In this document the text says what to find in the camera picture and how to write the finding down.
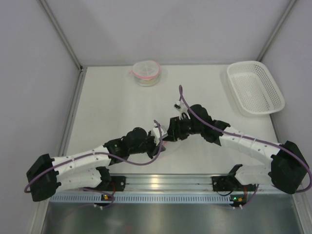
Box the white mesh laundry bag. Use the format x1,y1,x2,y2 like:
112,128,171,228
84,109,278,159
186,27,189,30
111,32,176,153
162,140,182,154
130,60,161,87

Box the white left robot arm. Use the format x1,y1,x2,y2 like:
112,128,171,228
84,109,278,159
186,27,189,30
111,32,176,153
24,126,168,202

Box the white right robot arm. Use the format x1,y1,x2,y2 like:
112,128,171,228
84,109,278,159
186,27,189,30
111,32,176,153
165,101,310,195

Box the white plastic basket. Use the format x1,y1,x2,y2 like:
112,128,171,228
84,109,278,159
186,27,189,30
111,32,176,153
227,61,285,117

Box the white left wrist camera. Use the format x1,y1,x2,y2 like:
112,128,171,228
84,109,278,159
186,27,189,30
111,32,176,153
151,123,168,145

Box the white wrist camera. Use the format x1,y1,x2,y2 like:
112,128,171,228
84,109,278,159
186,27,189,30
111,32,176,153
151,123,168,145
174,100,189,120

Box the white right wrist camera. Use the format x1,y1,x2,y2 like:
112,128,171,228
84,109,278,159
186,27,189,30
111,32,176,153
174,100,189,120

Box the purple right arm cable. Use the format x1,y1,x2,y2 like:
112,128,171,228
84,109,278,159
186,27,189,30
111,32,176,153
177,84,312,209

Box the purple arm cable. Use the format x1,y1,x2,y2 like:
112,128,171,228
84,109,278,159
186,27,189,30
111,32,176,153
177,84,312,209
23,119,163,210

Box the aluminium mounting rail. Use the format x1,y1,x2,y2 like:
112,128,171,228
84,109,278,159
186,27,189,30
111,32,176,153
56,173,288,195

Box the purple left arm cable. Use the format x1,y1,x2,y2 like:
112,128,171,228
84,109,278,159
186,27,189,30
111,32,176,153
23,119,163,210

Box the white slotted cable duct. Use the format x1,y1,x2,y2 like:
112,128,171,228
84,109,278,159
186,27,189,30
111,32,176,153
50,193,244,204

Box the aluminium frame post left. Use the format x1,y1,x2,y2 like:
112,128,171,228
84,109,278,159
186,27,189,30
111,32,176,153
39,0,85,73

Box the aluminium frame post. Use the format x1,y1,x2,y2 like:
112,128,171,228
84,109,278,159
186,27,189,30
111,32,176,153
256,0,299,62
39,0,85,73

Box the aluminium frame post right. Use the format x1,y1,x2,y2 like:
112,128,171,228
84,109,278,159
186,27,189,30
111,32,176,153
256,0,299,62

